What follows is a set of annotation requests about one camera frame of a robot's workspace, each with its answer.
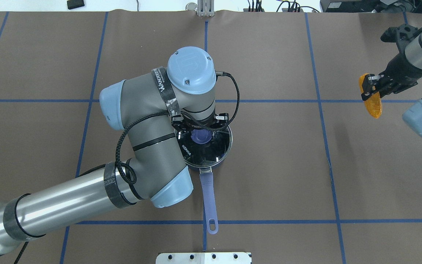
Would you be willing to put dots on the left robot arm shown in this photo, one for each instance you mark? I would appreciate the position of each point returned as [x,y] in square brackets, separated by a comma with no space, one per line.
[148,161]

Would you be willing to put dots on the black phone on desk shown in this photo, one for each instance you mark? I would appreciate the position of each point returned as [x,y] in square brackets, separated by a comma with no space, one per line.
[73,4]

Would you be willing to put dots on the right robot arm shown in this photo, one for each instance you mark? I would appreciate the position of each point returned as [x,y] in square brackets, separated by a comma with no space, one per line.
[413,52]

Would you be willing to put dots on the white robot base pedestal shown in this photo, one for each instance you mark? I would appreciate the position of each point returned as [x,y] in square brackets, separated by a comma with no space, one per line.
[205,258]

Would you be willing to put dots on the aluminium frame post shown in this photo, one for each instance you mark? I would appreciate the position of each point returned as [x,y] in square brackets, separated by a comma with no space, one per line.
[205,8]

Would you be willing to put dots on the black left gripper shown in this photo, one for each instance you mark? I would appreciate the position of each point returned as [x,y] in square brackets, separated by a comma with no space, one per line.
[179,121]

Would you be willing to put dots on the glass pot lid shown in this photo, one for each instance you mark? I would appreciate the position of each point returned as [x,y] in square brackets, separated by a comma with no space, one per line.
[203,149]

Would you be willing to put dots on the blue saucepan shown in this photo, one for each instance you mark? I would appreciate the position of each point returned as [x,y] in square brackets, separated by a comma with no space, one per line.
[207,186]

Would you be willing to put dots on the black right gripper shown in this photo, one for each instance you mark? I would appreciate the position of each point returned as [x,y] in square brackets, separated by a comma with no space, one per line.
[394,69]

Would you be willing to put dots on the yellow corn cob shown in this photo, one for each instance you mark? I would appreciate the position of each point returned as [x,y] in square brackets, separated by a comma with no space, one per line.
[373,105]

